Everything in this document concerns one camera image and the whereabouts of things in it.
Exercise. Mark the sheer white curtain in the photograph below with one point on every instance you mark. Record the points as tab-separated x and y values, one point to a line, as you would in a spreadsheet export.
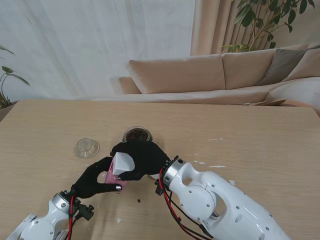
87	45

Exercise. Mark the tall leafy green plant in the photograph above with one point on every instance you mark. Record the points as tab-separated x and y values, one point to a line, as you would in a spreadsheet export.
252	15

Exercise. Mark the beige planter box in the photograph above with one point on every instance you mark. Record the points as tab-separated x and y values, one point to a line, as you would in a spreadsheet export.
5	112

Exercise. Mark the glass jar of coffee beans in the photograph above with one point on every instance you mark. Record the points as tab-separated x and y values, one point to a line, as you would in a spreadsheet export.
138	135

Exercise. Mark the beige pleated curtain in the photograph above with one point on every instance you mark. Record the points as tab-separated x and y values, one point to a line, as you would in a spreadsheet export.
215	25

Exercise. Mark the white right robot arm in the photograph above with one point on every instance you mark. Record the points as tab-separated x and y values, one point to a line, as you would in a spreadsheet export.
220	205

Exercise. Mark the white square jar lid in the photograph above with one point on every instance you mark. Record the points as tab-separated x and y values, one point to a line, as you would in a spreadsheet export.
122	163

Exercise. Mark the beige fabric sofa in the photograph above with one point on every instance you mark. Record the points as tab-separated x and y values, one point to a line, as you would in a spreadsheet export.
180	75

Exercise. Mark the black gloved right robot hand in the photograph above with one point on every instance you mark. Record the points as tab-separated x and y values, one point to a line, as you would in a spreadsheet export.
147	160

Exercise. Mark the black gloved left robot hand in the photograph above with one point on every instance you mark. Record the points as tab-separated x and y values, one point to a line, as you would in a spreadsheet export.
87	182

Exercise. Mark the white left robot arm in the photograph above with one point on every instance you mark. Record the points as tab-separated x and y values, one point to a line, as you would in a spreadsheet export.
42	222

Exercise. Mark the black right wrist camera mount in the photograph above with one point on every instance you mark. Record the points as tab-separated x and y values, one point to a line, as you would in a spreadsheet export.
158	190

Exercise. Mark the pink square coffee jar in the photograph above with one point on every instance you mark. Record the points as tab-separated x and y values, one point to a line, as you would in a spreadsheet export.
111	176

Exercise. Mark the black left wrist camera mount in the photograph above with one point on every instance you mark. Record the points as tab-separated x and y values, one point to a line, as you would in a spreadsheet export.
86	212

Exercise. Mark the clear glass jar lid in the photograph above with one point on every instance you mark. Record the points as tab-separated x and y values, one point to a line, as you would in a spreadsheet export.
86	148

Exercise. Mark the flat wooden tray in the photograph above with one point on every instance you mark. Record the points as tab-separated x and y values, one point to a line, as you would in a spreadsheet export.
272	102

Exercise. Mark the white plastic spoon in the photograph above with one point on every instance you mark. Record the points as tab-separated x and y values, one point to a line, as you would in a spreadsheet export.
155	176

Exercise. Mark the white throw blanket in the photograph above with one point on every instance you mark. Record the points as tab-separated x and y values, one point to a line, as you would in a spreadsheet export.
297	91

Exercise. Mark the small green houseplant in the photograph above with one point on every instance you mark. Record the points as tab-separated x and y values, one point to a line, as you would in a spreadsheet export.
7	70

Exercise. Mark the grey sofa cushion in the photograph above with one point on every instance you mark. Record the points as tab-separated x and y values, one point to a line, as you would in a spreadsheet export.
282	65

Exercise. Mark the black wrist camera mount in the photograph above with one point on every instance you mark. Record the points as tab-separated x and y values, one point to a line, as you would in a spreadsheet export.
158	190
86	212

